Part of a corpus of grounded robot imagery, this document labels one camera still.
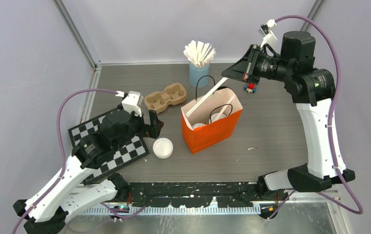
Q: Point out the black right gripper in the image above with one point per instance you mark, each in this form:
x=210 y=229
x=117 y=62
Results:
x=244 y=69

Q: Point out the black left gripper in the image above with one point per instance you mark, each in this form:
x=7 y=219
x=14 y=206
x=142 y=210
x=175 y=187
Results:
x=155 y=125

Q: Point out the stack of white lids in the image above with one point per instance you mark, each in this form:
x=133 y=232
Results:
x=162 y=148

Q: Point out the white stirrer stick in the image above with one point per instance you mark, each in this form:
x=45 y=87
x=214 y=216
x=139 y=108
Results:
x=224 y=107
x=206 y=96

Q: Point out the white plastic cup lid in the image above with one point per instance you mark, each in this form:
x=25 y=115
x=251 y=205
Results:
x=197 y=125

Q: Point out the orange paper takeout bag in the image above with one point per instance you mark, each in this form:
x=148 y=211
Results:
x=210 y=134

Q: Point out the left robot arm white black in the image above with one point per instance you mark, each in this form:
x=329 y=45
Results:
x=48 y=211

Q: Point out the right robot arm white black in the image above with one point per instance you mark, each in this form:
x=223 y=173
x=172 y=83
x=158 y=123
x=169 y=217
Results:
x=312 y=91

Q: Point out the blue red toy blocks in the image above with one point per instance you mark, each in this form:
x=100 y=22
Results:
x=251 y=87

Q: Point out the brown cardboard cup carrier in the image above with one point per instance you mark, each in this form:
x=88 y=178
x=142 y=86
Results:
x=173 y=94

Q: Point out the blue cylindrical holder cup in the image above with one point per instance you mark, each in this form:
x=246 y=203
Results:
x=198 y=75

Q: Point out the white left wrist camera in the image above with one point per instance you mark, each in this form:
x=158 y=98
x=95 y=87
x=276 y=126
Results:
x=132 y=103

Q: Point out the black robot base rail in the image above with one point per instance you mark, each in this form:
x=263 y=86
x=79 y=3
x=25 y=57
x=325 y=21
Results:
x=196 y=194

